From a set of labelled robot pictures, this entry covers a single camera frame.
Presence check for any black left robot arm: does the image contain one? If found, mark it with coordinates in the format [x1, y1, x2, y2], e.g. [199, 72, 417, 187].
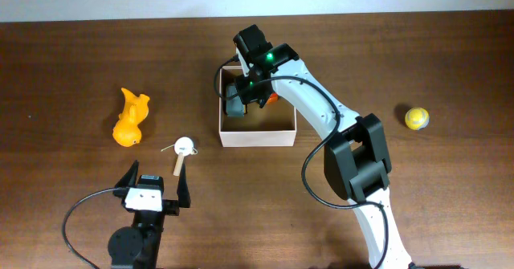
[108, 161, 191, 268]

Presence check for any white wooden paddle toy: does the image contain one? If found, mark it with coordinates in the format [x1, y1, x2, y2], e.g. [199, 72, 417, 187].
[161, 137, 198, 177]

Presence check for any yellow grey toy truck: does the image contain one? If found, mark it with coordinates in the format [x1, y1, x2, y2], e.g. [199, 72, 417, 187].
[225, 83, 247, 118]

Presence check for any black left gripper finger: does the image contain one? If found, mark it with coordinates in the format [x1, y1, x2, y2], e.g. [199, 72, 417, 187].
[115, 160, 139, 188]
[177, 164, 191, 208]

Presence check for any colourful puzzle cube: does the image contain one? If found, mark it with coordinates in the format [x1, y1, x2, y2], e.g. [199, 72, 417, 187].
[267, 93, 279, 104]

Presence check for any orange rubber fish toy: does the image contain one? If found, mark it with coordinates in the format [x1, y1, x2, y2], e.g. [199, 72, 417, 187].
[112, 88, 150, 147]

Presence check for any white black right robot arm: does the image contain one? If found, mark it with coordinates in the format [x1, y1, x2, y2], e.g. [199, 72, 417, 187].
[236, 42, 414, 268]

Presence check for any yellow grey ball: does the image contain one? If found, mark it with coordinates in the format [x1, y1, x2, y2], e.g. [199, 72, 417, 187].
[405, 108, 430, 130]

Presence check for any pink cardboard box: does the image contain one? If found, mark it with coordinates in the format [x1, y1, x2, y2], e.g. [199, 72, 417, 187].
[218, 64, 297, 148]

